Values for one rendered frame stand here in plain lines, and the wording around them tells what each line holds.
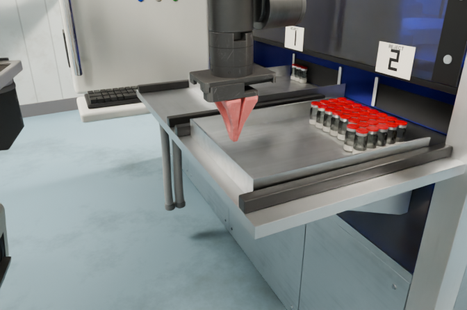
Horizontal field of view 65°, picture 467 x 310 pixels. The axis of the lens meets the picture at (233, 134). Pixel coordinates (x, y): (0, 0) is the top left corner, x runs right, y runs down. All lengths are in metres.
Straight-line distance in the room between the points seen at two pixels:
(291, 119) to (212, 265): 1.05
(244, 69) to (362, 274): 0.68
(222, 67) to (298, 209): 0.21
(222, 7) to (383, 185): 0.35
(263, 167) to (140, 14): 0.89
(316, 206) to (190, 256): 1.31
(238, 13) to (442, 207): 0.52
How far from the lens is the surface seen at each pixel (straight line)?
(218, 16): 0.46
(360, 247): 0.98
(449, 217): 0.78
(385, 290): 0.97
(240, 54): 0.47
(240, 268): 1.71
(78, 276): 1.80
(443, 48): 0.72
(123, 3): 1.35
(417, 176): 0.64
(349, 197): 0.55
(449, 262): 0.82
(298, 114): 0.83
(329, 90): 0.98
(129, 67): 1.37
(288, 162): 0.62
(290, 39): 1.05
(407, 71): 0.77
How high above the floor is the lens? 1.16
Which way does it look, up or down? 22 degrees down
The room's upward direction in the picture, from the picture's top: straight up
